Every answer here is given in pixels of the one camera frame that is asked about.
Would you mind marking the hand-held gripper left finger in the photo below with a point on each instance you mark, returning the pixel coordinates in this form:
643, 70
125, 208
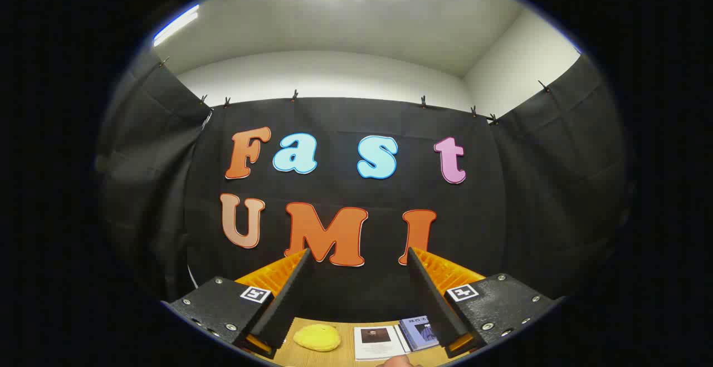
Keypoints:
289, 294

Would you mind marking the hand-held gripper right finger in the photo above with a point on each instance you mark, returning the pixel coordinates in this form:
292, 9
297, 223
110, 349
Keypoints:
431, 294

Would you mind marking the blue cover book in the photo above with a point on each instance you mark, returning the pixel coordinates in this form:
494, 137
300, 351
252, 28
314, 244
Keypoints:
420, 333

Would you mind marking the yellow plush toy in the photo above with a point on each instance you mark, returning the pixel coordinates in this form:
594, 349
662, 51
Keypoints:
317, 337

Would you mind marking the white cover book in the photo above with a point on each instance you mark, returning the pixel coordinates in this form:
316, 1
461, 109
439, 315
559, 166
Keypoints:
379, 345

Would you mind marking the row of black clips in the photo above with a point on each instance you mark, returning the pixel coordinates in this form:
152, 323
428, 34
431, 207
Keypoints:
294, 96

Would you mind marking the long ceiling light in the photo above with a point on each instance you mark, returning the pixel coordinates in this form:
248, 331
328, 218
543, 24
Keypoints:
175, 24

